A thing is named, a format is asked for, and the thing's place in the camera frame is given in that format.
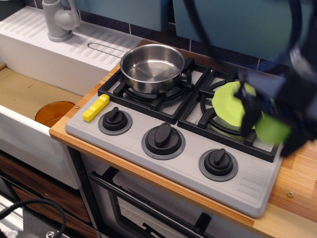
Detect wooden drawer fronts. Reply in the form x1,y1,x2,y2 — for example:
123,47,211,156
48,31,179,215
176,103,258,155
0,151,98,238

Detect oven door with black handle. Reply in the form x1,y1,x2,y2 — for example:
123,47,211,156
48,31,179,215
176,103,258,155
89,167,257,238

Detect right black stove knob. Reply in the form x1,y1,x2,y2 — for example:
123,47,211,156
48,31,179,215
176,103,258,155
199,148,238,182

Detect right black burner grate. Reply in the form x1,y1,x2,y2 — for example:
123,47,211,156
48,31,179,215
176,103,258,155
178,69,277,162

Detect black stove knob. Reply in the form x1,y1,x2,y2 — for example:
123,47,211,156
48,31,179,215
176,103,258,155
141,122,186,160
199,148,238,182
98,107,133,136

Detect grey toy faucet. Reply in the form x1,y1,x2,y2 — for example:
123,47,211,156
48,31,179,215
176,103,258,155
42,0,81,42

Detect black braided foreground cable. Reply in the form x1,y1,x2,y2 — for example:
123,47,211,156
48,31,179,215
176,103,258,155
0,198,67,236

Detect black burner grate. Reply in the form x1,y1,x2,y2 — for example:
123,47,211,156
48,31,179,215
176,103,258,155
98,58,211,124
178,69,277,162

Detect white toy sink unit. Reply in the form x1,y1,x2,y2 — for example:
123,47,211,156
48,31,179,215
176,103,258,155
0,6,141,189

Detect stainless steel pot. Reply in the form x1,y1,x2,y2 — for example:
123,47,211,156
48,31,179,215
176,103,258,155
87,42,185,94

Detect small green toy pear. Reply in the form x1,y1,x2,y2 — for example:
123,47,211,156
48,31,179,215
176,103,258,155
255,113,291,144

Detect left black stove knob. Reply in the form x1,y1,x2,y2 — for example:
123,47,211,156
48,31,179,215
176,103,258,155
98,107,133,136

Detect yellow toy corn cob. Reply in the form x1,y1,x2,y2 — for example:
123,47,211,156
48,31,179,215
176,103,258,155
82,94,110,122

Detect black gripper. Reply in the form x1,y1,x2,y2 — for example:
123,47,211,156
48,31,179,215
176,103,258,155
234,70,317,157

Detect left black burner grate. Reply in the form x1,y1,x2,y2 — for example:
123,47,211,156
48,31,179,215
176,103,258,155
98,58,211,124

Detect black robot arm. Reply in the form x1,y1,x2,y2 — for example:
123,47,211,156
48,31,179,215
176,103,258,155
234,0,317,157

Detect middle black stove knob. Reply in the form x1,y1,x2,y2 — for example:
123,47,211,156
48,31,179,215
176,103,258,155
141,122,186,160

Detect light green plastic plate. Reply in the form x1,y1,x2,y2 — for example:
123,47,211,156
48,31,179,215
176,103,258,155
211,81,245,127

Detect grey toy stove top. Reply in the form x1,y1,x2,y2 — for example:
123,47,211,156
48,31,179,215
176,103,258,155
65,93,282,217

